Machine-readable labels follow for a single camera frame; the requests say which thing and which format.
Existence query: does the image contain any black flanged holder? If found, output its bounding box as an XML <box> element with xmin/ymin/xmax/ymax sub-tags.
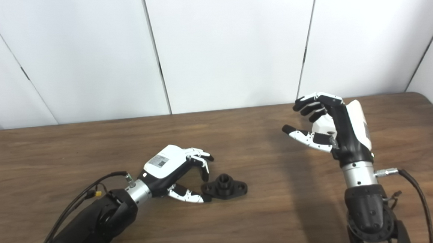
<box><xmin>200</xmin><ymin>172</ymin><xmax>249</xmax><ymax>202</ymax></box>

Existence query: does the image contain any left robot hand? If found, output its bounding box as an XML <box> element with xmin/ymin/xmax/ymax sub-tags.
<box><xmin>137</xmin><ymin>142</ymin><xmax>217</xmax><ymax>207</ymax></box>

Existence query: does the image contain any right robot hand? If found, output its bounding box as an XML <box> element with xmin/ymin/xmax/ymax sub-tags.
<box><xmin>280</xmin><ymin>88</ymin><xmax>374</xmax><ymax>170</ymax></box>

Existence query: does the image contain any thin black wire loop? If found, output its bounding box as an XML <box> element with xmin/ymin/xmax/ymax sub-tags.
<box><xmin>382</xmin><ymin>190</ymin><xmax>404</xmax><ymax>212</ymax></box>

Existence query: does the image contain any round white plastic piece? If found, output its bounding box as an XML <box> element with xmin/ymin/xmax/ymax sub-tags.
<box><xmin>310</xmin><ymin>114</ymin><xmax>338</xmax><ymax>137</ymax></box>

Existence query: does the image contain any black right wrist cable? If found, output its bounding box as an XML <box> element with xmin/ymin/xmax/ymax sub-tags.
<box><xmin>374</xmin><ymin>166</ymin><xmax>433</xmax><ymax>243</ymax></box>

